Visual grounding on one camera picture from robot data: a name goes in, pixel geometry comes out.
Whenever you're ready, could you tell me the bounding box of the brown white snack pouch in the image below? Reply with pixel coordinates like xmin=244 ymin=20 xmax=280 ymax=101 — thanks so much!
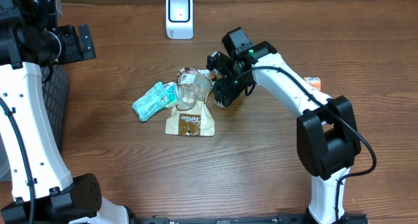
xmin=165 ymin=67 xmax=216 ymax=136

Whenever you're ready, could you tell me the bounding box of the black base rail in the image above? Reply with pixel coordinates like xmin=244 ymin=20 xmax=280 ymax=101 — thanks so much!
xmin=130 ymin=212 xmax=369 ymax=224

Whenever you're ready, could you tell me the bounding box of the white barcode scanner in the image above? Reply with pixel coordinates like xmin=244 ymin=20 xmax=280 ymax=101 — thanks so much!
xmin=165 ymin=0 xmax=193 ymax=40

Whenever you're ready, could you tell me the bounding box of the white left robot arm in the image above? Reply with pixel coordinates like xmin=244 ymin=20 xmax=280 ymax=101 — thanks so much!
xmin=1 ymin=0 xmax=135 ymax=223

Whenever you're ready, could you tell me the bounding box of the teal white tissue pack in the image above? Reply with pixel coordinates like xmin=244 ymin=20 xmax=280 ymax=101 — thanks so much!
xmin=163 ymin=82 xmax=180 ymax=108

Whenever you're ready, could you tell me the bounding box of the grey plastic mesh basket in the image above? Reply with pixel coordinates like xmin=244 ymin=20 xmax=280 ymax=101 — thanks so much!
xmin=1 ymin=65 xmax=69 ymax=182

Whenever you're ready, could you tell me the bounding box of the light green wet wipes pack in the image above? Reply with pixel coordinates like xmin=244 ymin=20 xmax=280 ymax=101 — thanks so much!
xmin=132 ymin=82 xmax=170 ymax=122

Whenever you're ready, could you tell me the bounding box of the green lid seasoning jar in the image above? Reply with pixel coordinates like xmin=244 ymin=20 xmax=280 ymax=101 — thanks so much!
xmin=213 ymin=93 xmax=230 ymax=107

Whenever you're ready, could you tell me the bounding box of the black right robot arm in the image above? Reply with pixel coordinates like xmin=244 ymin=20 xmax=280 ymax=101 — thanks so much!
xmin=206 ymin=27 xmax=367 ymax=223

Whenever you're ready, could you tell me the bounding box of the orange tissue pack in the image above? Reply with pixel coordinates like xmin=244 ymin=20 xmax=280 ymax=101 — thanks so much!
xmin=304 ymin=77 xmax=321 ymax=91

